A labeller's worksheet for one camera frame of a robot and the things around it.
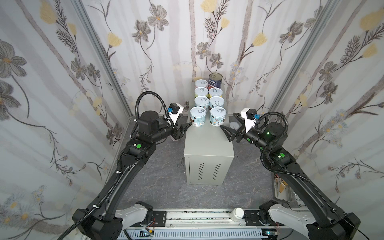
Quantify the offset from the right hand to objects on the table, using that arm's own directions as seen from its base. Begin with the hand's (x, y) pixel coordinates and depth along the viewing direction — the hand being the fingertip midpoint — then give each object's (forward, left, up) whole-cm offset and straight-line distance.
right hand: (230, 117), depth 61 cm
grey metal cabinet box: (-12, +8, -9) cm, 17 cm away
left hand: (+3, +19, -3) cm, 20 cm away
